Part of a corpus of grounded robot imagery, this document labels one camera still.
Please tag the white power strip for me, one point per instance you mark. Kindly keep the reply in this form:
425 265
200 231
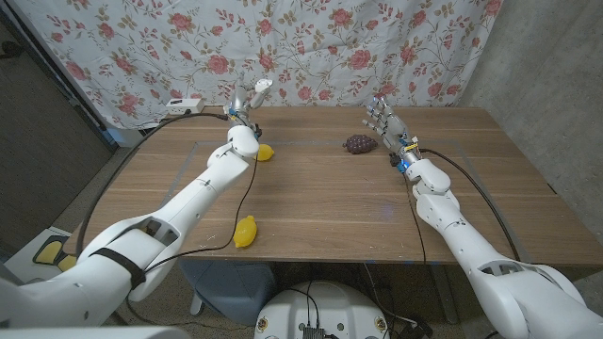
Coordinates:
184 106

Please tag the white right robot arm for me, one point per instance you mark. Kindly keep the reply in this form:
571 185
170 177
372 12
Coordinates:
471 245

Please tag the yellow and black floor mat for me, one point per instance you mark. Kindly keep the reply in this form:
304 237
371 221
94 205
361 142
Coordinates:
49 252

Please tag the floral print backdrop curtain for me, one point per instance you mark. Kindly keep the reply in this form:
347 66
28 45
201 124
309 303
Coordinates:
330 52

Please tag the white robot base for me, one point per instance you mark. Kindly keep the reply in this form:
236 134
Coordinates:
325 311

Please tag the white AirPods case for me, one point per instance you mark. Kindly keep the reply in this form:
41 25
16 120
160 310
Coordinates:
264 85

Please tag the purple toy grape cluster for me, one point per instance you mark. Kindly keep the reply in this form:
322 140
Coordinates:
359 144

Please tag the yellow toy lemon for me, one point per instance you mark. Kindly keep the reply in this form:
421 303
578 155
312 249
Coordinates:
267 152
245 231

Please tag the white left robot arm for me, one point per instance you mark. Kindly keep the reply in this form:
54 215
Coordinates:
188 202

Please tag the grey table leg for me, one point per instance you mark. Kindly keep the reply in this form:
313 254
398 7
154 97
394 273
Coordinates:
445 292

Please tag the black power adapter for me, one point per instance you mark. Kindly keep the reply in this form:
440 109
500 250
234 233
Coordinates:
414 329

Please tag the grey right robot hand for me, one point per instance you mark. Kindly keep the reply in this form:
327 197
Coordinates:
393 132

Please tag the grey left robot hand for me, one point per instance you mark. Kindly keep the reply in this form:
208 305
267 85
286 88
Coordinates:
241 108

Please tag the white robot chest edge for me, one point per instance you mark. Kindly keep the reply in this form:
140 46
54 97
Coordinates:
94 333

